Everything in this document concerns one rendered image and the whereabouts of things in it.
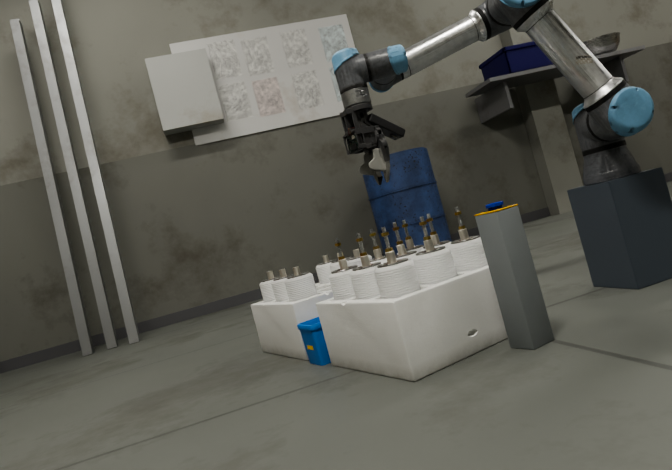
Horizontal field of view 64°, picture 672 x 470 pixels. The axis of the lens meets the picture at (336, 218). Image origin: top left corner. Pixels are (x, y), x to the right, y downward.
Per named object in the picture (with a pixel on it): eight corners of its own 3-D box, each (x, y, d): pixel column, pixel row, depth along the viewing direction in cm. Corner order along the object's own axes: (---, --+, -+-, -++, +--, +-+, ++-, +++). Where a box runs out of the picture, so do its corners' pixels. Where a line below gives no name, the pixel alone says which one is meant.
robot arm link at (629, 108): (638, 123, 150) (509, -24, 151) (670, 111, 135) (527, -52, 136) (605, 151, 150) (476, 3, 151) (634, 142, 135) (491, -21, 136)
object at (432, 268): (429, 331, 129) (410, 258, 130) (431, 322, 139) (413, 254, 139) (469, 322, 127) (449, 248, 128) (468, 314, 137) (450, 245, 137)
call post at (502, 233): (531, 338, 126) (495, 210, 127) (555, 339, 120) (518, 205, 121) (510, 348, 123) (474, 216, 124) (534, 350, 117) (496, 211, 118)
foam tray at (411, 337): (436, 322, 170) (421, 267, 170) (534, 326, 136) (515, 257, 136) (331, 365, 151) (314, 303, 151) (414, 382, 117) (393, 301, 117)
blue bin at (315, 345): (386, 331, 176) (376, 296, 176) (405, 333, 166) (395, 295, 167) (305, 363, 162) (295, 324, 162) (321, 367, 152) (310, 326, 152)
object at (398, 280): (385, 343, 129) (365, 270, 129) (415, 331, 134) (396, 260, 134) (409, 345, 121) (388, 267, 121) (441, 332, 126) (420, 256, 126)
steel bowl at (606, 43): (601, 64, 489) (597, 48, 490) (636, 46, 449) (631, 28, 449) (562, 73, 480) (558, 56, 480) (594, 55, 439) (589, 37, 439)
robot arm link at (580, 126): (613, 143, 162) (600, 100, 162) (637, 136, 148) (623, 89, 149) (574, 154, 162) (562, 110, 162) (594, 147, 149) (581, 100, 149)
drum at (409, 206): (433, 249, 448) (408, 155, 449) (468, 246, 397) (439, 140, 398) (375, 267, 430) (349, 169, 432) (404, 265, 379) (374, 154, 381)
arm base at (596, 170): (615, 177, 165) (606, 145, 165) (654, 168, 150) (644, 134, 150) (573, 188, 161) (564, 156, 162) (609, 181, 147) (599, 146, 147)
